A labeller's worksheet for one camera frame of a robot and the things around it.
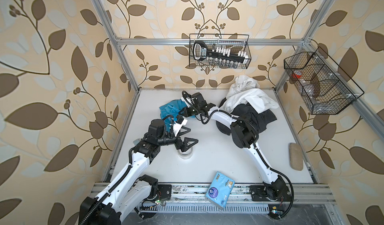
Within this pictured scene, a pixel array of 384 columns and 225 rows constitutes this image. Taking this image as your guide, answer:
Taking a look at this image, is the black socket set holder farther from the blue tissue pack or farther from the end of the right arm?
the blue tissue pack

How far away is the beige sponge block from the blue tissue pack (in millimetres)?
367

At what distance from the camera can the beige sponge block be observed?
82 cm

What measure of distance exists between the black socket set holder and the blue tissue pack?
63 cm

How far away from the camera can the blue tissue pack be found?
0.69m

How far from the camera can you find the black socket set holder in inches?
33.1

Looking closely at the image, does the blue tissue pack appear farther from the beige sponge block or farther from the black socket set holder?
the black socket set holder
